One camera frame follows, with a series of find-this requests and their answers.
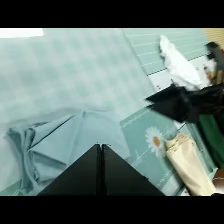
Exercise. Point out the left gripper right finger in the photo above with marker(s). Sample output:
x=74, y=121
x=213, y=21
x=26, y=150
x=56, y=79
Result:
x=123, y=178

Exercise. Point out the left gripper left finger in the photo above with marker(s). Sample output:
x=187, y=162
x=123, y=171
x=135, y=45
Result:
x=81, y=178

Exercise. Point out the light blue shirt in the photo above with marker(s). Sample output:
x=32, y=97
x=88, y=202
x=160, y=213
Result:
x=56, y=140

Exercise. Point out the cream garment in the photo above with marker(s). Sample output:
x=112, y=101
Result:
x=188, y=165

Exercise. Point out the green garment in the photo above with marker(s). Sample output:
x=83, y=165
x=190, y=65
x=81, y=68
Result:
x=213, y=135

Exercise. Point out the white garment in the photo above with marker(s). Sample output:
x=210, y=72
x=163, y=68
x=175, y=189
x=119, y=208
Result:
x=178, y=65

